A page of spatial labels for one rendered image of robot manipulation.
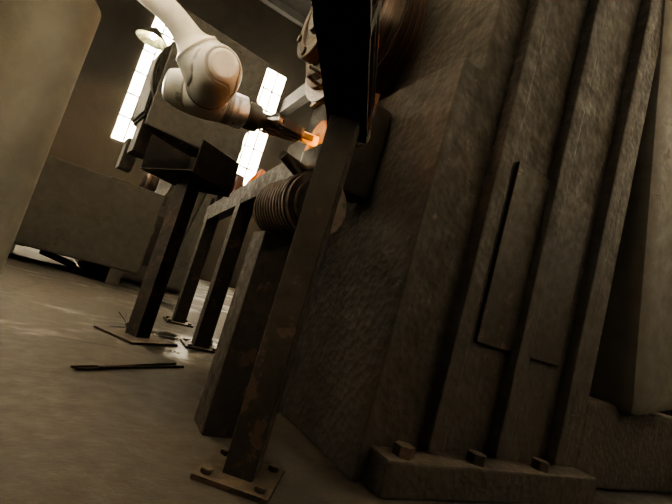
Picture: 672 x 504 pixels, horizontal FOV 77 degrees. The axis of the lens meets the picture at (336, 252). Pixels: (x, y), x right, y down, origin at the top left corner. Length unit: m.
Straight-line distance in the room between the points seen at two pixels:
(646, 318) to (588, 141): 0.56
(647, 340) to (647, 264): 0.22
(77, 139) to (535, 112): 10.75
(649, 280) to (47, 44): 1.48
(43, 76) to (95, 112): 11.03
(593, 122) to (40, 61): 1.20
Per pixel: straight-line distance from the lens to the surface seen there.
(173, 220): 1.62
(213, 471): 0.75
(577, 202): 1.23
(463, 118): 0.96
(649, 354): 1.57
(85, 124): 11.43
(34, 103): 0.47
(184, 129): 3.87
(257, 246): 0.86
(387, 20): 1.26
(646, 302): 1.54
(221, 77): 0.98
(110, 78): 11.73
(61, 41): 0.48
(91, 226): 3.48
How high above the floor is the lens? 0.30
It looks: 7 degrees up
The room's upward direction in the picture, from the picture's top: 16 degrees clockwise
